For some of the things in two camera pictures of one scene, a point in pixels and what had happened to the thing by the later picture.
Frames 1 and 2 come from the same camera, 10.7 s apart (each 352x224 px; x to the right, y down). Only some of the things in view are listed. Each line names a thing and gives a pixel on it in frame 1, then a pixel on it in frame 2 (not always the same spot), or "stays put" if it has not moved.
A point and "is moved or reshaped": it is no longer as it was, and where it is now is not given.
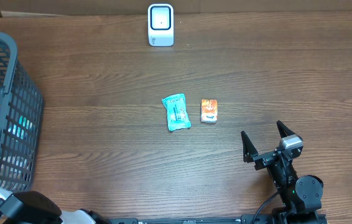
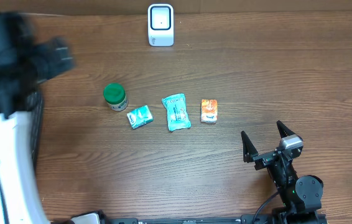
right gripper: [251, 154] stays put
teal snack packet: [178, 117] stays put
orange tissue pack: [209, 111] stays put
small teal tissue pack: [21, 129] is moved or reshaped
